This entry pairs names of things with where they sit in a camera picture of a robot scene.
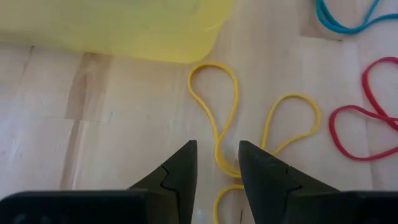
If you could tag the yellow translucent plastic bin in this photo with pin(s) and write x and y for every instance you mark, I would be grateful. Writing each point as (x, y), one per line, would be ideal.
(124, 28)

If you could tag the long yellow rubber band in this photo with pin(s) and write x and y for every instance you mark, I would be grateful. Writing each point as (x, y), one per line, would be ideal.
(220, 155)

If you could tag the teal rubber band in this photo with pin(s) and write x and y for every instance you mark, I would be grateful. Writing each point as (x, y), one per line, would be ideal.
(342, 30)

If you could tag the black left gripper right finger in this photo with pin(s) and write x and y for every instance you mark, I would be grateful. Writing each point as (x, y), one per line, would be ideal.
(264, 180)

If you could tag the large red rubber band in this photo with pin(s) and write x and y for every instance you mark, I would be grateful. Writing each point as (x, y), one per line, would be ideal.
(332, 126)

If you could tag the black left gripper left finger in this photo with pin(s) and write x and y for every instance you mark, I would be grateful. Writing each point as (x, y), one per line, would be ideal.
(183, 174)

